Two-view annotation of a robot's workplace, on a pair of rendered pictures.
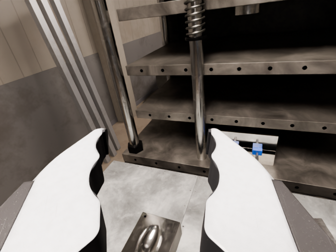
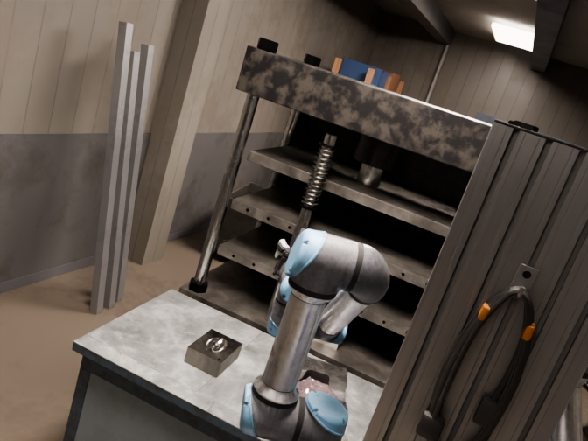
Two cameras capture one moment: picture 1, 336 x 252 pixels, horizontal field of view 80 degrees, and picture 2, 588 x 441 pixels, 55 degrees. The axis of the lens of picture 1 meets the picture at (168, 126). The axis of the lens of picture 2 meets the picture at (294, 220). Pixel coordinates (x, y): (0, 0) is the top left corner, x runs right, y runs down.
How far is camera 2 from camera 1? 1.74 m
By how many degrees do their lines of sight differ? 18
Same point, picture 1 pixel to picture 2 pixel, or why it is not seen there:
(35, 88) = (51, 154)
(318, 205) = (354, 380)
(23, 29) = (83, 73)
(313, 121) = (377, 313)
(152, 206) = not seen: hidden behind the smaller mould
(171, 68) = (277, 220)
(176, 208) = not seen: hidden behind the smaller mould
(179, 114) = (265, 266)
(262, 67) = not seen: hidden behind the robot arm
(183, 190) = (244, 335)
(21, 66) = (53, 117)
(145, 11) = (275, 165)
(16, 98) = (23, 158)
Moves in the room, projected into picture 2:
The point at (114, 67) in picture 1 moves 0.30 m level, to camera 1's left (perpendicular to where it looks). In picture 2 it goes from (225, 196) to (163, 179)
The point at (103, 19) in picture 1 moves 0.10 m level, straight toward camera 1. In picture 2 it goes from (237, 157) to (241, 162)
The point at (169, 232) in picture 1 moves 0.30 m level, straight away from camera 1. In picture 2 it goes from (233, 345) to (227, 310)
